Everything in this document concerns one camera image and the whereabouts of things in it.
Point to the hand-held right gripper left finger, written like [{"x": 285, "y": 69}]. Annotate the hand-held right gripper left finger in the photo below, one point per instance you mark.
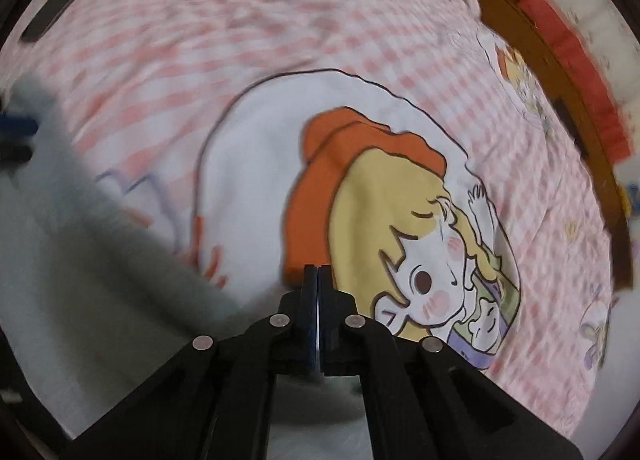
[{"x": 310, "y": 325}]

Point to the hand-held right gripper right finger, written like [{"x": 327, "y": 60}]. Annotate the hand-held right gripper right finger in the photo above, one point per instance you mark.
[{"x": 327, "y": 325}]

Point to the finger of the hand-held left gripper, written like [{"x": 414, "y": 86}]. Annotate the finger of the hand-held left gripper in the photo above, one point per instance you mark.
[
  {"x": 15, "y": 152},
  {"x": 17, "y": 124}
]

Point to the grey pants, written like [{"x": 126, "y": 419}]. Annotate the grey pants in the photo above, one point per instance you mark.
[{"x": 125, "y": 250}]

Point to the dark flat object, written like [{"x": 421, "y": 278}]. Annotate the dark flat object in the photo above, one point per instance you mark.
[{"x": 55, "y": 10}]

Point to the pink checked cartoon blanket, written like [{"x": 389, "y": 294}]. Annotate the pink checked cartoon blanket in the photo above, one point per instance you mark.
[{"x": 350, "y": 65}]

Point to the wooden headboard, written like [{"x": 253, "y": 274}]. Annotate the wooden headboard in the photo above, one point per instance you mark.
[{"x": 545, "y": 55}]

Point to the wide red patterned curtain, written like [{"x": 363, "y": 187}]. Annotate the wide red patterned curtain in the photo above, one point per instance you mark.
[{"x": 575, "y": 50}]

